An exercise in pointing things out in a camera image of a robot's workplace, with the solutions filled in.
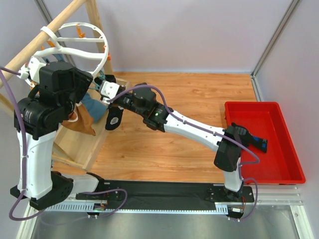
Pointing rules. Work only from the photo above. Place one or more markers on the orange clothes peg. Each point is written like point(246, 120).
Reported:
point(81, 34)

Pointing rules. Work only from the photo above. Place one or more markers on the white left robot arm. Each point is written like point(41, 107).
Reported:
point(37, 118)

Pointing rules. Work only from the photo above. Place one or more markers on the blue hanging sock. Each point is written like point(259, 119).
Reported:
point(58, 57)
point(95, 108)

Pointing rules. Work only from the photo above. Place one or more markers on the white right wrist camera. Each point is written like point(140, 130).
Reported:
point(29, 72)

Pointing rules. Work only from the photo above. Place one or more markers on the aluminium corner frame post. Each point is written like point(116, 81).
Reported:
point(276, 35)

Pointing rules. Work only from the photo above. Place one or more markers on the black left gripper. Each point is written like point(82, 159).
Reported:
point(125, 101)

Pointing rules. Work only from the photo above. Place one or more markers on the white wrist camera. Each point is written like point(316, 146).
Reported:
point(108, 90)
point(29, 72)

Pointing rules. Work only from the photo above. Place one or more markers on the white round clip hanger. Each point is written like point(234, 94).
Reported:
point(79, 49)

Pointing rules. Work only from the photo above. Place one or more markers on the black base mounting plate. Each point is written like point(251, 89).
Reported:
point(146, 195)

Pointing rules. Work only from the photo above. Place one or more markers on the long black patterned sock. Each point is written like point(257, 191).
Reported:
point(114, 118)

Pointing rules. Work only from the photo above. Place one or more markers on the wooden drying rack frame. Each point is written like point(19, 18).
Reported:
point(70, 147)

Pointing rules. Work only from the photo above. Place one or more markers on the teal clothes peg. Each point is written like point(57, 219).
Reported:
point(96, 83)

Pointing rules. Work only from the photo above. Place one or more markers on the brown cream hanging sock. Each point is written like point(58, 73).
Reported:
point(80, 120)

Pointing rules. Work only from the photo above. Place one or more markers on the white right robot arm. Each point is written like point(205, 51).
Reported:
point(225, 143)

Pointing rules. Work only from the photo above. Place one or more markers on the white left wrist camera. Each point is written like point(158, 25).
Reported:
point(108, 90)

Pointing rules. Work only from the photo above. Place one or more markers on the red plastic bin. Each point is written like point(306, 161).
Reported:
point(265, 121)

